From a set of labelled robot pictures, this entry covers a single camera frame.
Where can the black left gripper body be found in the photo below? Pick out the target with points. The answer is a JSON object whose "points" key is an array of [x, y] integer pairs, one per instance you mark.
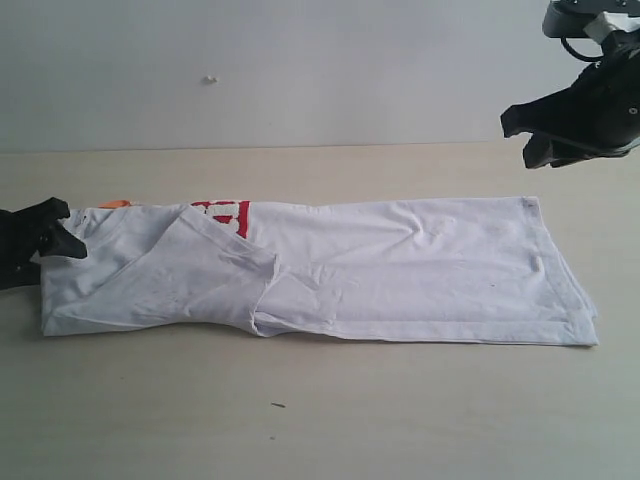
{"points": [[20, 238]]}

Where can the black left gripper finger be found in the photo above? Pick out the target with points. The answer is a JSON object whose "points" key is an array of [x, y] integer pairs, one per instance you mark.
{"points": [[57, 241], [46, 212]]}

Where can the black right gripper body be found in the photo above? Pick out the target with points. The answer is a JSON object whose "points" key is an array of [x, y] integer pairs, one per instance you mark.
{"points": [[598, 114]]}

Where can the white t-shirt with red lettering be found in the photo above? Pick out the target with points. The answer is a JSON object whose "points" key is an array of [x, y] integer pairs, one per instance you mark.
{"points": [[468, 270]]}

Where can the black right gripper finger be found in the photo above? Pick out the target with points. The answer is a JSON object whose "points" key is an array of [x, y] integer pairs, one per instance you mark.
{"points": [[541, 151], [535, 112]]}

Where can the orange garment tag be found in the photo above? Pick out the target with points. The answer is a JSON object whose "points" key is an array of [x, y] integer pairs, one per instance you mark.
{"points": [[116, 204]]}

